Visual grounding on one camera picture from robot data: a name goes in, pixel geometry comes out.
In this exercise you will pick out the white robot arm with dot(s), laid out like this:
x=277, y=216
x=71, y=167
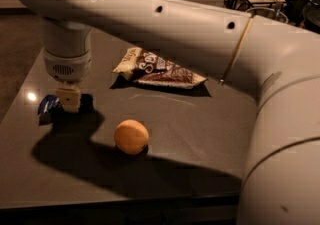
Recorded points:
x=277, y=62

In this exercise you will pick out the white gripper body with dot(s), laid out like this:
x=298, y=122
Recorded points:
x=66, y=67

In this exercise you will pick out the clear glass cup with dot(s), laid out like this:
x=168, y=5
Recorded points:
x=274, y=14

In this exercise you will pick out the orange fruit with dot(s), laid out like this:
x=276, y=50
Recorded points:
x=131, y=137

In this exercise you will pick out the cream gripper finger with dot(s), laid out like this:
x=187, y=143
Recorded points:
x=69, y=96

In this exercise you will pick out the brown white snack bag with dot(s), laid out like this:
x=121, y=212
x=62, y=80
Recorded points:
x=146, y=68

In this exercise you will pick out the blue rxbar wrapper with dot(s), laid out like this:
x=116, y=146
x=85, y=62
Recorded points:
x=52, y=104

